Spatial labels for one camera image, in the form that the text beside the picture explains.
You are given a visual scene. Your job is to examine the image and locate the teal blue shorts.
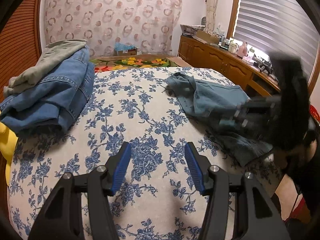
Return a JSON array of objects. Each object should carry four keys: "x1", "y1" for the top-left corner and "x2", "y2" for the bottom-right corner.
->
[{"x1": 165, "y1": 72, "x2": 272, "y2": 167}]

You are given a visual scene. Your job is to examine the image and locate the right hand on gripper handle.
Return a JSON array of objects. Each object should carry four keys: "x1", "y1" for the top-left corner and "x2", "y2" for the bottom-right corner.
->
[{"x1": 292, "y1": 130, "x2": 319, "y2": 165}]

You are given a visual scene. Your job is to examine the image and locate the wooden sideboard cabinet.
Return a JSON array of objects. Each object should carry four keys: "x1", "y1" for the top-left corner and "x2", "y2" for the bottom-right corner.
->
[{"x1": 178, "y1": 35, "x2": 280, "y2": 97}]

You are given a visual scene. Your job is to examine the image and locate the pink bottle on sideboard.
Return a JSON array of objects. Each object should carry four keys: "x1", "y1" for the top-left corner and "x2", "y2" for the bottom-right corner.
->
[{"x1": 236, "y1": 42, "x2": 248, "y2": 58}]

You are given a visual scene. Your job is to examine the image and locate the white jar on sideboard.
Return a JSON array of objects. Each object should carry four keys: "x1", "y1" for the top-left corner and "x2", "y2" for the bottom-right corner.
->
[{"x1": 228, "y1": 41, "x2": 239, "y2": 54}]

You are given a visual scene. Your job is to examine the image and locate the open cardboard box on sideboard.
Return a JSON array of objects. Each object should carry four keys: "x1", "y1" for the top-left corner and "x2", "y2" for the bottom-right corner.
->
[{"x1": 196, "y1": 30, "x2": 220, "y2": 44}]

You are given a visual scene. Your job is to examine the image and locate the grey zebra window blind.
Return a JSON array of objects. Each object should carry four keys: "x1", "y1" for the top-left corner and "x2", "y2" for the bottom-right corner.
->
[{"x1": 233, "y1": 0, "x2": 319, "y2": 76}]

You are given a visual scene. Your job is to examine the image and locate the yellow Pikachu plush toy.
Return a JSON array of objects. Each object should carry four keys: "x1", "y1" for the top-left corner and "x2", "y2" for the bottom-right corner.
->
[{"x1": 0, "y1": 123, "x2": 18, "y2": 186}]

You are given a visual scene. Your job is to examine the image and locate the blue floral white bedsheet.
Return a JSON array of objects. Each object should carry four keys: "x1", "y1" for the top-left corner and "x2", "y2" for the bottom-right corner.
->
[{"x1": 8, "y1": 68, "x2": 282, "y2": 239}]

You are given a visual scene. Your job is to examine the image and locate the stack of papers on sideboard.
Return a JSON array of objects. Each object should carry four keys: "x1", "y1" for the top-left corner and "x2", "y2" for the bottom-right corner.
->
[{"x1": 180, "y1": 24, "x2": 205, "y2": 36}]

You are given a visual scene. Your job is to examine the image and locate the folded blue denim jeans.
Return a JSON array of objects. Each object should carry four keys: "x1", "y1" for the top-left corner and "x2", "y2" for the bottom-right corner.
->
[{"x1": 1, "y1": 47, "x2": 94, "y2": 135}]

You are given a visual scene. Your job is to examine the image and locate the beige drape by window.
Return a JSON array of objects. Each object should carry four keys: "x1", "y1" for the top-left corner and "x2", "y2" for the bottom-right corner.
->
[{"x1": 205, "y1": 0, "x2": 218, "y2": 33}]

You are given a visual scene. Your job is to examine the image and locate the cardboard box with blue bag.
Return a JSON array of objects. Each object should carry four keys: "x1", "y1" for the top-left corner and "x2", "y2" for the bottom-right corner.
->
[{"x1": 114, "y1": 42, "x2": 137, "y2": 56}]

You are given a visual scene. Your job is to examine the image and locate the colourful flower blanket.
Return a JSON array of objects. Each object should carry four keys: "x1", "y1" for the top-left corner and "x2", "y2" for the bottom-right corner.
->
[{"x1": 90, "y1": 54, "x2": 191, "y2": 73}]

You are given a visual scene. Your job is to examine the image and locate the folded grey-green pants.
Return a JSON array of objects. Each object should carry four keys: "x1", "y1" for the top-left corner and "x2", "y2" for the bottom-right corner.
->
[{"x1": 3, "y1": 39, "x2": 87, "y2": 98}]

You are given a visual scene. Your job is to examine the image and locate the pink circle-pattern curtain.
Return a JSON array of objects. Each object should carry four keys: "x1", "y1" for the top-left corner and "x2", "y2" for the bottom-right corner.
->
[{"x1": 44, "y1": 0, "x2": 182, "y2": 57}]

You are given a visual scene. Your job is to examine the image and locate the wooden louvered wardrobe door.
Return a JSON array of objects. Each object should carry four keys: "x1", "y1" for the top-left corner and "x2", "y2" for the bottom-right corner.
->
[{"x1": 1, "y1": 0, "x2": 42, "y2": 100}]

